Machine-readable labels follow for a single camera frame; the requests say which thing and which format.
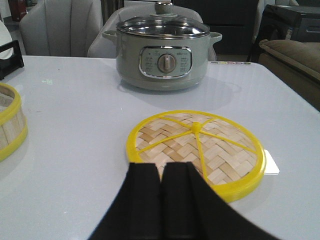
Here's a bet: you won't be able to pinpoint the brown sofa cushion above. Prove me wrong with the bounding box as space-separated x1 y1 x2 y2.
258 39 320 110

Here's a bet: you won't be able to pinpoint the green electric cooking pot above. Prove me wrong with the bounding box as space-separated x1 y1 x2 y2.
102 30 222 91

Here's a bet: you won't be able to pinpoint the black bowl rack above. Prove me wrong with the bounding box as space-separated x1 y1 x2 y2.
0 40 25 80

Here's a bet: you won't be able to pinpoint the black cabinet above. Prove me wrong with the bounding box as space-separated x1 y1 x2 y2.
247 4 320 63

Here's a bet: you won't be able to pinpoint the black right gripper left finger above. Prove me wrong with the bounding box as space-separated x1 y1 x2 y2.
89 163 162 240

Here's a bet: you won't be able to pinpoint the bamboo steamer tray yellow rims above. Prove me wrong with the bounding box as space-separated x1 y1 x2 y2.
0 83 28 161

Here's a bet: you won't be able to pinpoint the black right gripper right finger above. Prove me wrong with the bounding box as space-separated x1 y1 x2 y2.
159 161 251 240

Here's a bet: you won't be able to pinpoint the glass pot lid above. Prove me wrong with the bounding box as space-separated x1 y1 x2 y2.
116 1 210 39

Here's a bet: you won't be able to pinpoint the yellow woven bamboo steamer lid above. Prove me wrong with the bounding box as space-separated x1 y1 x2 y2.
126 110 266 202

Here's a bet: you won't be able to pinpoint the white ceramic bowl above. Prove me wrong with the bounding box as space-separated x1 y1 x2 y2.
0 21 14 60

